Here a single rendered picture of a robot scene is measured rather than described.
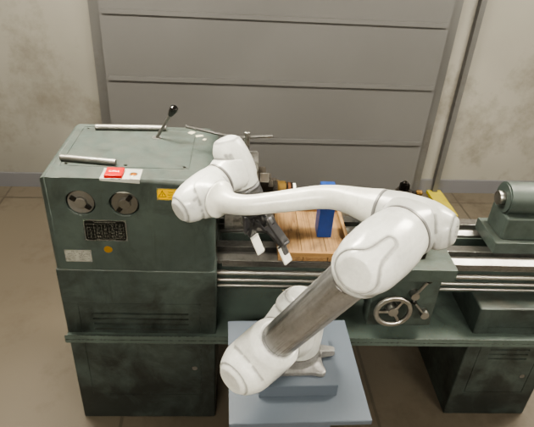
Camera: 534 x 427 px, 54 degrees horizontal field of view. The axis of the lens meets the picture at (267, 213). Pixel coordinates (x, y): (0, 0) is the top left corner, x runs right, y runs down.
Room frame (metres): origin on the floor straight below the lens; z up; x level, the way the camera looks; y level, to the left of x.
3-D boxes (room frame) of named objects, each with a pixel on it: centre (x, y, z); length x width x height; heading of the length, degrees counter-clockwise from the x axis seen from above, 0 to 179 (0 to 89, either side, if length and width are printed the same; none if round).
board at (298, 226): (1.85, -0.19, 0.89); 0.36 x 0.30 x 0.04; 4
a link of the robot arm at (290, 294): (1.22, -0.12, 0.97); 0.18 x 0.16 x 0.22; 142
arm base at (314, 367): (1.23, -0.14, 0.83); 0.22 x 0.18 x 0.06; 96
